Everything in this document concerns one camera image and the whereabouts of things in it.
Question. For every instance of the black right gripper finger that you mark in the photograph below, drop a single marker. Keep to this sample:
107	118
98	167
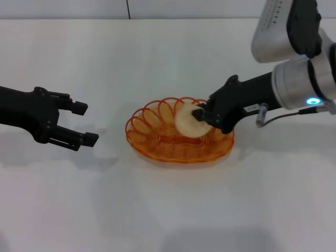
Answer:
203	105
199	115

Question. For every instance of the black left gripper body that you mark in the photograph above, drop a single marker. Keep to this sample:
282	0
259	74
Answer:
26	110

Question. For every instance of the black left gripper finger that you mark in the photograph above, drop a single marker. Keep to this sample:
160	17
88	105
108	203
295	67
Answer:
90	139
80	108

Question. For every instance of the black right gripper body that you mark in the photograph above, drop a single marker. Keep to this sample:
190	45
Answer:
236	102

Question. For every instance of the pale round steamed bun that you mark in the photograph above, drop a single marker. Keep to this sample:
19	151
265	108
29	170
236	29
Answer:
186	123

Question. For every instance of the orange woven plastic basket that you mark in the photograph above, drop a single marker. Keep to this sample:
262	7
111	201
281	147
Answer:
178	151

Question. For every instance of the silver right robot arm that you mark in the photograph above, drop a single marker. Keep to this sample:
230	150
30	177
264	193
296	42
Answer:
294	39

